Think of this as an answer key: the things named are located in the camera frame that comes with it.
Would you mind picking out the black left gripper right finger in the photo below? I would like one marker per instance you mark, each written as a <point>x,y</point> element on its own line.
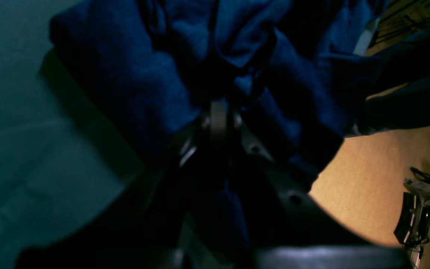
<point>293,220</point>

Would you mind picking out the dark blue t-shirt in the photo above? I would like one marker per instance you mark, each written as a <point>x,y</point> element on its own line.
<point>286,65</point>

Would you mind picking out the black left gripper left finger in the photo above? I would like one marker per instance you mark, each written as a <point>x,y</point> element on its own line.
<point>144,216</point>

